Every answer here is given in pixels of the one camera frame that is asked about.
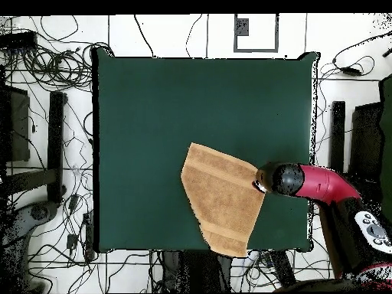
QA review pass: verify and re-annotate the black box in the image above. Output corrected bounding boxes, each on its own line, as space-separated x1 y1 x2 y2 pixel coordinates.
0 84 31 163
348 102 384 182

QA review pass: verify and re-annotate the black cable tangle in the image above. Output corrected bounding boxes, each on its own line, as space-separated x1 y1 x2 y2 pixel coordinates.
0 15 115 93

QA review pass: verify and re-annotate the wide black power strip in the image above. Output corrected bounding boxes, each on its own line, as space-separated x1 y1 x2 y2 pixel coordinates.
268 250 297 289

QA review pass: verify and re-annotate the black stand bar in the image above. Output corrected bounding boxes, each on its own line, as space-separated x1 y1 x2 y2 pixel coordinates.
328 100 347 173
46 90 67 204

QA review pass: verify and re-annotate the narrow black power strip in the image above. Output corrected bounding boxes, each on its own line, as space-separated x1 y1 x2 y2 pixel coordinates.
82 211 96 262

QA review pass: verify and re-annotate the black power adapter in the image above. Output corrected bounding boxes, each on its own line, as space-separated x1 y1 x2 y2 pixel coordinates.
340 66 363 77

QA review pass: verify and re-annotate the grey chair base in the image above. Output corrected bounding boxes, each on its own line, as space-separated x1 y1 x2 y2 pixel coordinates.
0 200 60 246

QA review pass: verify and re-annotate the grey square floor frame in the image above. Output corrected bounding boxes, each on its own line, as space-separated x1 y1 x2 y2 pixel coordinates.
233 13 280 54

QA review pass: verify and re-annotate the tan terry towel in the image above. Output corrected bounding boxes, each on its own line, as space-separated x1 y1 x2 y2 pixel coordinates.
180 142 266 258

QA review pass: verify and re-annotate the dark green table cloth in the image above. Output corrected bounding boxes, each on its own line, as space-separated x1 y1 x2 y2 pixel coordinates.
91 50 320 254

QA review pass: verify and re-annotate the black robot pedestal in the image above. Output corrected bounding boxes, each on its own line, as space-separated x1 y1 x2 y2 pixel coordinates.
158 249 234 294

